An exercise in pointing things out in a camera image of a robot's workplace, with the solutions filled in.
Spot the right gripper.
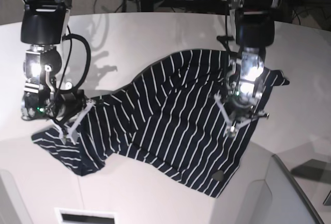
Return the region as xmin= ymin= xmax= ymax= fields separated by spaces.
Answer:
xmin=21 ymin=89 xmax=97 ymax=144

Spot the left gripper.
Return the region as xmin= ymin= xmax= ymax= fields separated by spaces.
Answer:
xmin=214 ymin=50 xmax=269 ymax=138

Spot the navy white striped t-shirt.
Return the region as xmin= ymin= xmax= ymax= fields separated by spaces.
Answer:
xmin=31 ymin=49 xmax=291 ymax=199

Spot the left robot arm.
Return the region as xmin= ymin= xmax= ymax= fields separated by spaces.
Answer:
xmin=214 ymin=0 xmax=282 ymax=138

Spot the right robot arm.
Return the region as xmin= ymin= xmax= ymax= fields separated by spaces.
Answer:
xmin=21 ymin=0 xmax=95 ymax=144

